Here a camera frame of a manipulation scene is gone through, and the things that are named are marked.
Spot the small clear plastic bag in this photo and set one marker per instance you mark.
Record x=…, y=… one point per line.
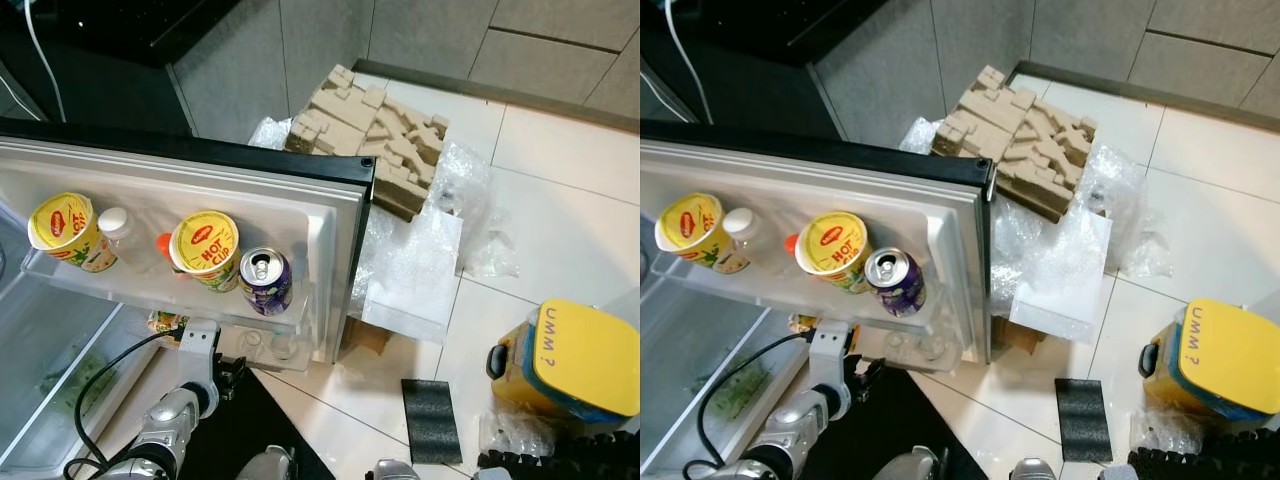
x=1160, y=432
x=510, y=435

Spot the grey steel fridge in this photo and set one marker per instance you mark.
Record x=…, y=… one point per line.
x=40, y=320
x=670, y=330

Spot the flat bubble wrap sheet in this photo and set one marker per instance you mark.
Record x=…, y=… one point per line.
x=420, y=280
x=1065, y=280

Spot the grey robot left leg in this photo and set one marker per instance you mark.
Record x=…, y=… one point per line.
x=912, y=466
x=268, y=465

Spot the moulded cardboard packaging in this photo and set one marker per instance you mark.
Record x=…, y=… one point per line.
x=370, y=130
x=1015, y=130

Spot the clear fridge crisper drawer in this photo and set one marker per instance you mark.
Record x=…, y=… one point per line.
x=40, y=420
x=680, y=420

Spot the clear glass bottle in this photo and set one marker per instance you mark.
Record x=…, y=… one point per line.
x=900, y=348
x=250, y=347

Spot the tall steel fridge door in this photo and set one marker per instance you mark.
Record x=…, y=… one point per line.
x=950, y=210
x=320, y=200

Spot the yellow and blue jug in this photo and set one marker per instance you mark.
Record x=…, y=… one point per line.
x=1230, y=360
x=580, y=360

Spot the black floor mat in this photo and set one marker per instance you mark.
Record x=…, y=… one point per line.
x=250, y=420
x=900, y=420

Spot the green leafy vegetables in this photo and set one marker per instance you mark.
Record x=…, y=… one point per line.
x=735, y=390
x=70, y=385

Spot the black knobbly rubber mat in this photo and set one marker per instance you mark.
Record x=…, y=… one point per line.
x=1220, y=465
x=570, y=465

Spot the clear fridge door shelf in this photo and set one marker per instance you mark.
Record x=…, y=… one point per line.
x=150, y=295
x=790, y=295
x=305, y=352
x=955, y=352

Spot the purple drink can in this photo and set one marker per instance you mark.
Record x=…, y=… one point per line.
x=265, y=285
x=895, y=285

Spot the grey robot right leg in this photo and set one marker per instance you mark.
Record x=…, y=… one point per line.
x=398, y=470
x=1035, y=471

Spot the grey robot leg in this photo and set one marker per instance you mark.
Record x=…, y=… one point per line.
x=912, y=466
x=398, y=470
x=268, y=465
x=1035, y=471

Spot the yellow hot cup noodle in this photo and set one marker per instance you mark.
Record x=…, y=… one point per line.
x=832, y=245
x=205, y=245
x=692, y=225
x=65, y=225

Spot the brown cardboard piece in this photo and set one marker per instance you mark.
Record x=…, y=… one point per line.
x=368, y=338
x=1018, y=338

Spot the crumpled clear plastic wrap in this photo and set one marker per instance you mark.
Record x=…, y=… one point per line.
x=470, y=190
x=1115, y=180

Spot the small bottle with orange cap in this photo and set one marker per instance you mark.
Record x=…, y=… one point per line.
x=791, y=242
x=163, y=242

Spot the clear bottle with white cap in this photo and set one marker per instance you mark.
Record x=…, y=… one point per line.
x=745, y=228
x=120, y=230

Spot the clear bottle with teal cap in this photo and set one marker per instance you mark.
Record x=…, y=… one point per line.
x=282, y=348
x=930, y=349

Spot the green yellow juice carton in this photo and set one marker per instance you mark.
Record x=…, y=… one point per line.
x=803, y=323
x=165, y=322

